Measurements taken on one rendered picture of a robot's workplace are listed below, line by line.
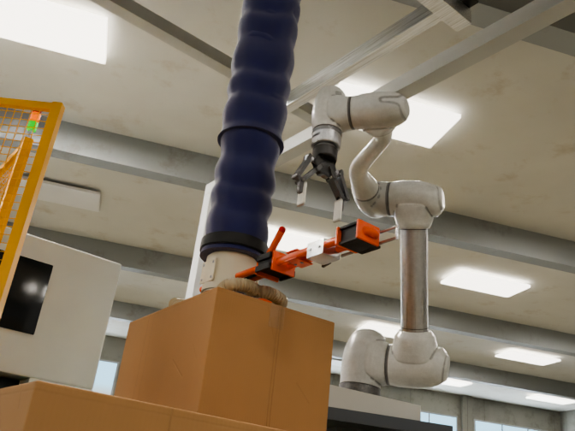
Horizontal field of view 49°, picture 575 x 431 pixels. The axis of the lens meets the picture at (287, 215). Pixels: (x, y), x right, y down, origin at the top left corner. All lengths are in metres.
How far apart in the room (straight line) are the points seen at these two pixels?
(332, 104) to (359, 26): 3.40
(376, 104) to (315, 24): 3.46
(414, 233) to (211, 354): 0.99
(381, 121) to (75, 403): 1.30
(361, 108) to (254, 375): 0.81
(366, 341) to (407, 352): 0.17
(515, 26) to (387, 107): 2.26
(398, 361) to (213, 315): 0.92
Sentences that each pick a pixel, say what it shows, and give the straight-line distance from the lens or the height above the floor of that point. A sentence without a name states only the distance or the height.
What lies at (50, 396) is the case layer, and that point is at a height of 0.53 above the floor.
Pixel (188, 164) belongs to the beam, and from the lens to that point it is 7.18.
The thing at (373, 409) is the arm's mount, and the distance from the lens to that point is 2.25.
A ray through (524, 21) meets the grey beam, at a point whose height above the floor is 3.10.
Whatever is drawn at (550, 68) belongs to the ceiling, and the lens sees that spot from 5.81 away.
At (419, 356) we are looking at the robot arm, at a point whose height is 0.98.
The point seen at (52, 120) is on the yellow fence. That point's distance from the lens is 3.25.
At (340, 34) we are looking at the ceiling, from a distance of 5.36.
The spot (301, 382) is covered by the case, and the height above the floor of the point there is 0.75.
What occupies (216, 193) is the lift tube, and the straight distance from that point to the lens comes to 2.11.
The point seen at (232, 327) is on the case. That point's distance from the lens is 1.67.
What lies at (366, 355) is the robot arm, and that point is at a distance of 2.40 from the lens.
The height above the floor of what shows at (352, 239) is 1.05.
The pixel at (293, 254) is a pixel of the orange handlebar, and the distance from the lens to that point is 1.74.
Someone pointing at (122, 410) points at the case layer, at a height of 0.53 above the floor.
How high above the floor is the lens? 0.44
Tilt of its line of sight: 25 degrees up
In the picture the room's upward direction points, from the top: 7 degrees clockwise
